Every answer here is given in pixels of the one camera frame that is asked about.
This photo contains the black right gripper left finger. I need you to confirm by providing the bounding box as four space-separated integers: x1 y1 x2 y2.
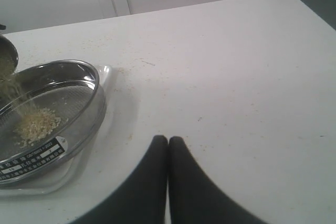
73 135 168 224

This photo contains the stainless steel cup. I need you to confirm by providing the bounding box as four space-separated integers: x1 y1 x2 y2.
1 35 18 76

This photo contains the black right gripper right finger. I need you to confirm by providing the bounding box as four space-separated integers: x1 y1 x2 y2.
169 136 265 223

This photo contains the white square plastic tray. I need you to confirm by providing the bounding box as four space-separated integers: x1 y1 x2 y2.
1 65 118 198

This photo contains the round steel mesh sieve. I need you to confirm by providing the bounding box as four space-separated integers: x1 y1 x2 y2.
1 60 107 187

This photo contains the yellow grain mixture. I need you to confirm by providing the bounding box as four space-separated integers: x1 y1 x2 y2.
1 56 61 148

